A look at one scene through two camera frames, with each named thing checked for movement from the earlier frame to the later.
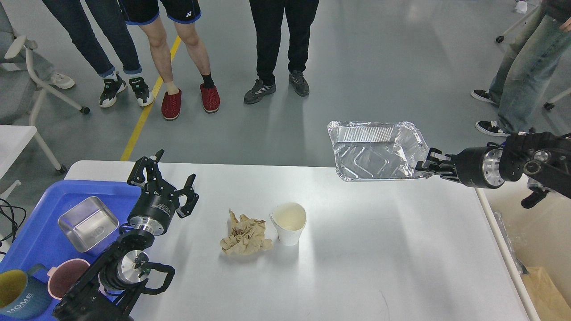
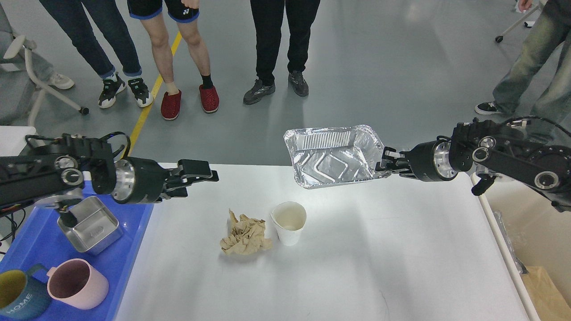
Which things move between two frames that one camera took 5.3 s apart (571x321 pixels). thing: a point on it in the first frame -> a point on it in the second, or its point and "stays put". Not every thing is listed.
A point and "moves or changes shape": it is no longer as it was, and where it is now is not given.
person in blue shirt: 147,13 stays put
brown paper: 246,236 stays put
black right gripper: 476,166 -> 428,161
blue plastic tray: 38,239 stays put
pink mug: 62,277 stays put
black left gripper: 155,206 -> 140,181
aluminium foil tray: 378,150 moves or changes shape
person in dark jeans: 115,25 stays put
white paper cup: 289,219 stays put
